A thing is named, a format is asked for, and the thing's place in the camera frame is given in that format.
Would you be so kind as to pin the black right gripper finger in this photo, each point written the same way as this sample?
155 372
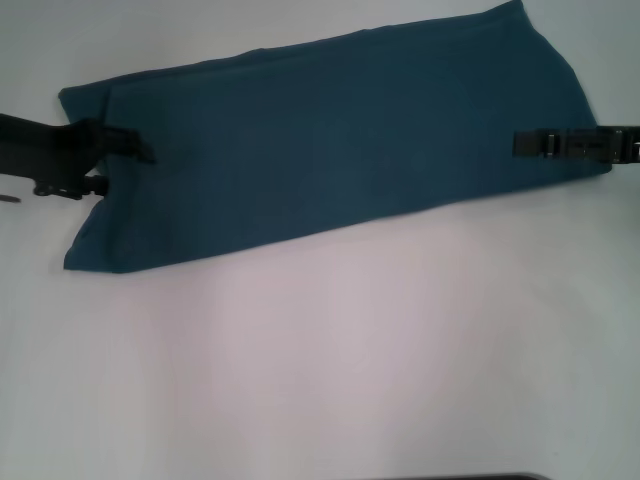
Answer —
527 145

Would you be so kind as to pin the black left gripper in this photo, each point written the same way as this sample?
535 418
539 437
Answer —
45 150

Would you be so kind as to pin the teal t-shirt with pink lettering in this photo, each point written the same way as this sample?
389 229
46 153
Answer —
325 150

